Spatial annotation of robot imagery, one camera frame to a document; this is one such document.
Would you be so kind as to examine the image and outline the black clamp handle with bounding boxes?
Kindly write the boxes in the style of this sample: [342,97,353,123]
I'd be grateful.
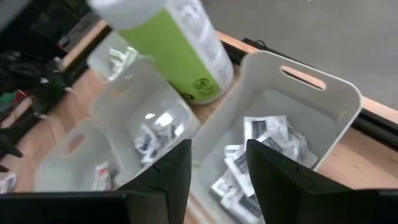
[241,37,268,50]

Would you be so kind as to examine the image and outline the green wipes canister white lid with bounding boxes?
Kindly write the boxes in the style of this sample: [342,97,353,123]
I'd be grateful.
[88,0,236,105]

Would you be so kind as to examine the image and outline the wide grey plastic bin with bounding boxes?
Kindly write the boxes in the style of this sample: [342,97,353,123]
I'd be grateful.
[34,118,125,192]
[88,58,201,187]

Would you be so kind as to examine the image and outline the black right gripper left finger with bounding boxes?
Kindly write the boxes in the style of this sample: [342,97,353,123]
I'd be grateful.
[118,139,193,224]

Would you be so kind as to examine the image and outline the small red and white packet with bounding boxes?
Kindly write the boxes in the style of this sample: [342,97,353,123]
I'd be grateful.
[93,161,113,191]

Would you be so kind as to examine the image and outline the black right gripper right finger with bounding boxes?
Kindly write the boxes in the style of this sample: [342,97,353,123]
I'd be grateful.
[246,139,351,224]

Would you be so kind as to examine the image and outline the grey plastic bin with slots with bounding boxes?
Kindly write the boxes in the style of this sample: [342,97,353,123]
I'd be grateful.
[86,30,155,83]
[191,50,363,224]

